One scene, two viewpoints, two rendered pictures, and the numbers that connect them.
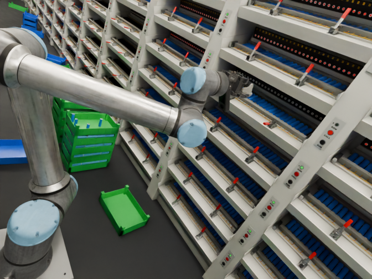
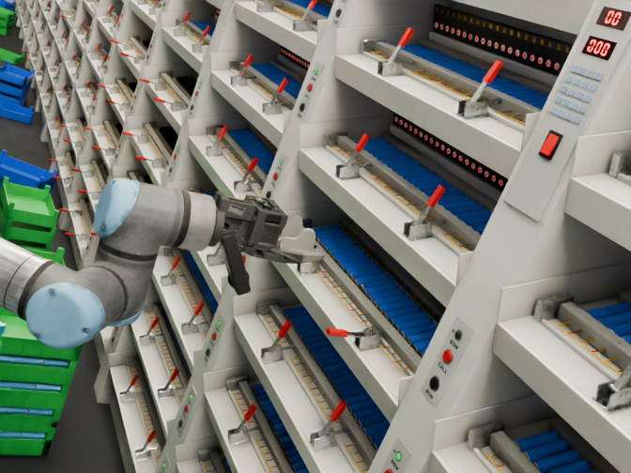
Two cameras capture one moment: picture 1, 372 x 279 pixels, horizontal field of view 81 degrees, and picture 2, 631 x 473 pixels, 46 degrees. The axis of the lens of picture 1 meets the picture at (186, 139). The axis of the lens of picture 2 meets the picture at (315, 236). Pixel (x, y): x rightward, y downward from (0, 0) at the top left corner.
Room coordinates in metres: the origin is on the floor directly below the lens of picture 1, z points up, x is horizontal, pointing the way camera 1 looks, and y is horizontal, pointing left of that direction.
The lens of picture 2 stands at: (-0.14, -0.56, 1.42)
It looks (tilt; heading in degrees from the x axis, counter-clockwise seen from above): 16 degrees down; 20
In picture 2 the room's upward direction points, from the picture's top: 22 degrees clockwise
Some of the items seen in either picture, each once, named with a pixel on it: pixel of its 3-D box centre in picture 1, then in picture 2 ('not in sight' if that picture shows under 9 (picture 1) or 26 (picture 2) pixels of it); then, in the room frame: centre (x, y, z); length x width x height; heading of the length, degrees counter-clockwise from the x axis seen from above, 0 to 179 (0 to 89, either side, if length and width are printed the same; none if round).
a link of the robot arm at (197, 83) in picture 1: (200, 82); (141, 214); (0.77, 0.04, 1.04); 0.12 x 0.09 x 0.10; 141
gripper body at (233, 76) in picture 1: (230, 83); (243, 225); (0.90, -0.07, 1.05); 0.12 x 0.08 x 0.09; 141
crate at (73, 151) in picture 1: (89, 140); (6, 373); (1.30, 0.65, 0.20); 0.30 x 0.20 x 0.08; 143
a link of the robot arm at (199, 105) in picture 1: (189, 112); (116, 282); (0.75, 0.03, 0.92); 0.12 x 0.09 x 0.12; 15
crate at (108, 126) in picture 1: (93, 122); (21, 323); (1.30, 0.65, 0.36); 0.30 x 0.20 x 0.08; 143
